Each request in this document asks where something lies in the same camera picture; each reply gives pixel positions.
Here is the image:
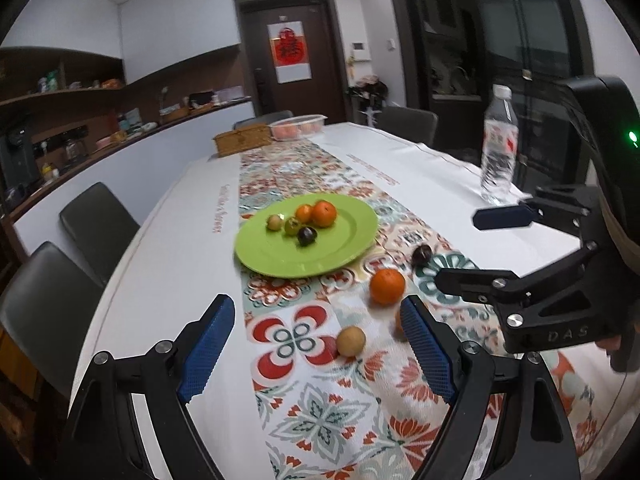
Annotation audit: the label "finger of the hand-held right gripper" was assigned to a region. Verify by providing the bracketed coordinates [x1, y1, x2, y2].
[434, 241, 601, 307]
[472, 185, 601, 241]

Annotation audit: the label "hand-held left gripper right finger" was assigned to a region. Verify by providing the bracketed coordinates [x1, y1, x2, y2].
[400, 295, 583, 480]

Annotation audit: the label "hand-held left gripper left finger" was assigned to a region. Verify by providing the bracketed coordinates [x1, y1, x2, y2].
[62, 294, 236, 480]

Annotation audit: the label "green plate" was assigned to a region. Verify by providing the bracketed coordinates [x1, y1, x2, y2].
[234, 193, 379, 279]

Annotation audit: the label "person's right hand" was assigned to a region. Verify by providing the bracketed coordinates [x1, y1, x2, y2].
[596, 336, 623, 361]

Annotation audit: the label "clear plastic water bottle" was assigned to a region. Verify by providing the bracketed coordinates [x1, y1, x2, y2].
[480, 85, 519, 206]

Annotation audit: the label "patterned table runner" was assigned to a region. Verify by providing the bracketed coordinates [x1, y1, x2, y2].
[235, 139, 601, 480]

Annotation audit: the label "grey dining chair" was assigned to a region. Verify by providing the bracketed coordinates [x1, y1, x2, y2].
[378, 106, 439, 151]
[232, 110, 295, 131]
[59, 182, 142, 286]
[0, 241, 103, 401]

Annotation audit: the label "pile of dark clothes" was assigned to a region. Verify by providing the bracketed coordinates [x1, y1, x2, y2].
[346, 75, 388, 111]

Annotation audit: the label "dark framed glass door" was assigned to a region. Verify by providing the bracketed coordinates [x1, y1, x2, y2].
[400, 0, 601, 171]

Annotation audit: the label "white sideboard counter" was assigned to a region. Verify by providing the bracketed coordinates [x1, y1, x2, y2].
[10, 97, 256, 261]

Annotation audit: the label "woven wicker box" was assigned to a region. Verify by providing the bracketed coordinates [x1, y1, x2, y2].
[213, 127, 273, 157]

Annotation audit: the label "clear plastic fruit basket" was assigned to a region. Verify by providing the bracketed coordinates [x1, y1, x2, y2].
[269, 114, 328, 140]

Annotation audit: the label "dark brown door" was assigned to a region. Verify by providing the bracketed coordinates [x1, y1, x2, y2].
[235, 0, 351, 123]

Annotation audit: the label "red and white door poster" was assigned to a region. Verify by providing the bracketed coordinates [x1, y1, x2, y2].
[266, 21, 312, 84]

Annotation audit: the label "black water dispenser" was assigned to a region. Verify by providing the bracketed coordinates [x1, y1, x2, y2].
[0, 125, 41, 191]

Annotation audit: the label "white upper cabinets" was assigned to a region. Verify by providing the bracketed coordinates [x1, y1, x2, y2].
[117, 0, 241, 86]

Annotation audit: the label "dark wooden wall shelf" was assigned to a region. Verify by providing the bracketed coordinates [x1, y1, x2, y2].
[0, 47, 126, 107]

